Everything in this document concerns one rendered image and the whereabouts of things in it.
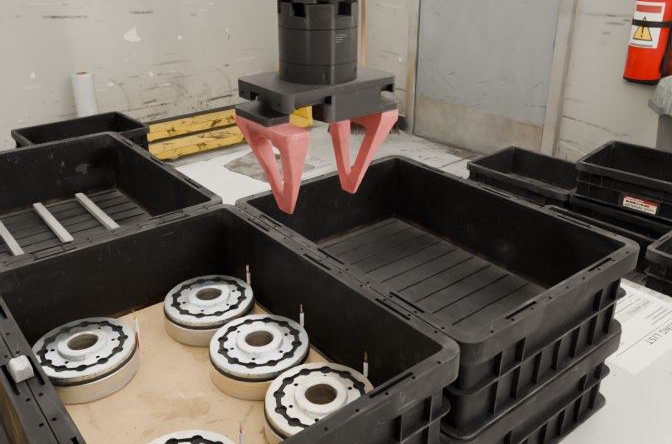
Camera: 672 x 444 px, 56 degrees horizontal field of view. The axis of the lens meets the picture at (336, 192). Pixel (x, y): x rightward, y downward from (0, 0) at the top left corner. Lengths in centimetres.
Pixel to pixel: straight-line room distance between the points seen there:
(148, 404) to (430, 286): 37
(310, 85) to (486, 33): 332
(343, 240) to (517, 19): 280
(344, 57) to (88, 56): 368
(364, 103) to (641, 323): 72
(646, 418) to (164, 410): 57
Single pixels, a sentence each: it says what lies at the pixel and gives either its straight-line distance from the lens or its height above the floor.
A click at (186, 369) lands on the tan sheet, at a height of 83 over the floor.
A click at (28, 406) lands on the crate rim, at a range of 54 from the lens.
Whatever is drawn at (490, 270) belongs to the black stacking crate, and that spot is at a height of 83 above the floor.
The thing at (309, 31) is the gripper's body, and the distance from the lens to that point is 43.
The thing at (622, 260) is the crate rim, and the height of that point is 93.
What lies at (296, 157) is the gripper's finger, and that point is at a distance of 43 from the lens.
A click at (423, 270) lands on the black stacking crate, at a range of 86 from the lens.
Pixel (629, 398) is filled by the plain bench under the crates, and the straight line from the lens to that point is 93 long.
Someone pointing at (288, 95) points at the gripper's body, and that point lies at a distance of 41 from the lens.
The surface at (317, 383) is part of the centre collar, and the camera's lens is 61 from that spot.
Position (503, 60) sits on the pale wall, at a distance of 369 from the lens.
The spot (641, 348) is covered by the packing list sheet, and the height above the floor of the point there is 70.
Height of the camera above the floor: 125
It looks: 23 degrees down
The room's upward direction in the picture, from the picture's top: straight up
